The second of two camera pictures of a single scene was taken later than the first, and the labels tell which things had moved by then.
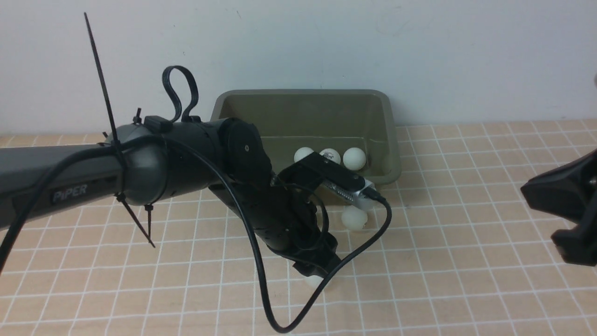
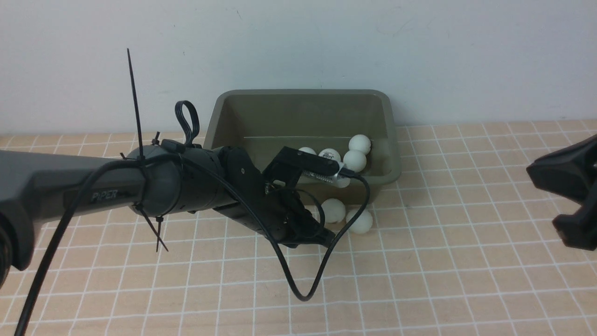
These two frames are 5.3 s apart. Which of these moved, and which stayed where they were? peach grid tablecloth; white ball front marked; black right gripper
Moved: black right gripper; white ball front marked
Stayed: peach grid tablecloth
